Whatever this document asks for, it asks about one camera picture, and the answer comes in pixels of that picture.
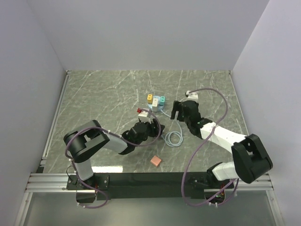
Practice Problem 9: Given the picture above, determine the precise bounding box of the round blue power strip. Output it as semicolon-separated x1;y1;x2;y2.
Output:
147;94;166;112

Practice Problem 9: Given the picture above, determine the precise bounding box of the white charger plug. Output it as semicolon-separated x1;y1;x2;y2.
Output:
152;98;158;112

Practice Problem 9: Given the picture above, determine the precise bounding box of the yellow charger plug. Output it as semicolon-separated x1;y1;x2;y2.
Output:
147;94;153;104

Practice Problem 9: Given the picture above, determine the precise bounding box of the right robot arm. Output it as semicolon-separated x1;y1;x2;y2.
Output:
171;100;273;188

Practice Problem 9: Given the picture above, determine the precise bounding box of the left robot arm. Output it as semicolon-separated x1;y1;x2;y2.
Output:
63;119;165;189

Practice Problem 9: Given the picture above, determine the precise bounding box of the teal usb charger plug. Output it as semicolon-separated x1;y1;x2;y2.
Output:
159;96;165;106

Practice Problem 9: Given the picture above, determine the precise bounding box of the pink charger plug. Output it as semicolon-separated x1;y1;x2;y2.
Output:
150;155;162;167

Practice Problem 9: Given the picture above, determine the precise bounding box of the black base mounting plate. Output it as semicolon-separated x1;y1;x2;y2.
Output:
66;172;230;203

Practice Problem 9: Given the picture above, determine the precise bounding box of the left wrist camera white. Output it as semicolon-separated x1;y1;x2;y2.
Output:
137;108;151;122

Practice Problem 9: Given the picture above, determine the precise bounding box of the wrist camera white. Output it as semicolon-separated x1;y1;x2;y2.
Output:
137;108;151;122
185;90;198;102

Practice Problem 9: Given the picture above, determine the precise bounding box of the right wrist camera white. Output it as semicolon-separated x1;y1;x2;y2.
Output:
185;90;198;102

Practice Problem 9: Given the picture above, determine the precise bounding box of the blue power strip cord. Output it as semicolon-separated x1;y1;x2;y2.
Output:
159;110;184;148

